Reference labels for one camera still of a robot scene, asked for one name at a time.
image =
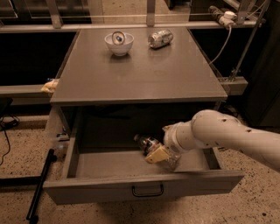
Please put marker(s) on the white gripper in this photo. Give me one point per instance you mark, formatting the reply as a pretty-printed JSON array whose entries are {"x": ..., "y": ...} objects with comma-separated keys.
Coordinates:
[{"x": 171, "y": 138}]

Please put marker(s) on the clear plastic water bottle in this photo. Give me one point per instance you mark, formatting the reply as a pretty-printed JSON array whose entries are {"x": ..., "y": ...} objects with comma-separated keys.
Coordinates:
[{"x": 155, "y": 153}]

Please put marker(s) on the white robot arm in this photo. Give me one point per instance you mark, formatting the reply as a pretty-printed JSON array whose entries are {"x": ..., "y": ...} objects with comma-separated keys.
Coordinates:
[{"x": 209, "y": 128}]

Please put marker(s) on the open grey top drawer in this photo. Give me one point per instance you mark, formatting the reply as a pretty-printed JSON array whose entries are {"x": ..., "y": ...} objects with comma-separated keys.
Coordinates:
[{"x": 103, "y": 162}]

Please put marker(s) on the grey metal cabinet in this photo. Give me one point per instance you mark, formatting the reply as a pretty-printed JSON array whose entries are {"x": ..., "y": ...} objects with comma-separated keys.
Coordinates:
[{"x": 93, "y": 75}]

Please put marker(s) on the crushed silver soda can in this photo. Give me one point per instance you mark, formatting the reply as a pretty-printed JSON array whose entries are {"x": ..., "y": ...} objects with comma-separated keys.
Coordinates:
[{"x": 160, "y": 38}]

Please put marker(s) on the white ceramic bowl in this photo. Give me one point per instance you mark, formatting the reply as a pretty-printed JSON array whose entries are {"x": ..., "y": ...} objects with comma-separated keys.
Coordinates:
[{"x": 119, "y": 50}]

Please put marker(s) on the can inside bowl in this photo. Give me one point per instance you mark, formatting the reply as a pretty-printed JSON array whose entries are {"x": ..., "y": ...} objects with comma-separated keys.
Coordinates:
[{"x": 118, "y": 38}]

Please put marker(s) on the white power strip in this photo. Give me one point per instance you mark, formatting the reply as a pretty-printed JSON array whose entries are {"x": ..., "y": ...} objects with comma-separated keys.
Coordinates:
[{"x": 225, "y": 19}]

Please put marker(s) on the black floor stand bar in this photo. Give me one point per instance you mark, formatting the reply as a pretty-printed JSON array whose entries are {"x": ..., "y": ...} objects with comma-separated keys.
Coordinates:
[{"x": 31, "y": 215}]

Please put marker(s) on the black drawer handle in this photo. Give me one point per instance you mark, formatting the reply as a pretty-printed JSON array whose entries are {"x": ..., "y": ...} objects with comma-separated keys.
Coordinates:
[{"x": 147, "y": 191}]

